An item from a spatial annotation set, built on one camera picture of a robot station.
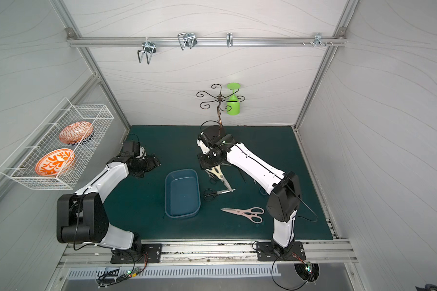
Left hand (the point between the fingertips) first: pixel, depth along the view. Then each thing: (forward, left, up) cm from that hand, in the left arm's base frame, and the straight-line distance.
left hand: (154, 164), depth 90 cm
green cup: (+32, -40, +14) cm, 54 cm away
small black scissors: (-3, -30, -10) cm, 32 cm away
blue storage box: (-13, -15, -11) cm, 22 cm away
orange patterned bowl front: (-15, +24, +24) cm, 37 cm away
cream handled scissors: (-6, -32, +6) cm, 33 cm away
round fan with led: (-42, -71, -12) cm, 83 cm away
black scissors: (-10, -29, -10) cm, 32 cm away
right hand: (-5, -25, +9) cm, 27 cm away
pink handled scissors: (-20, -49, -10) cm, 54 cm away
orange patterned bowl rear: (-1, +24, +23) cm, 34 cm away
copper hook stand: (+26, -34, +20) cm, 47 cm away
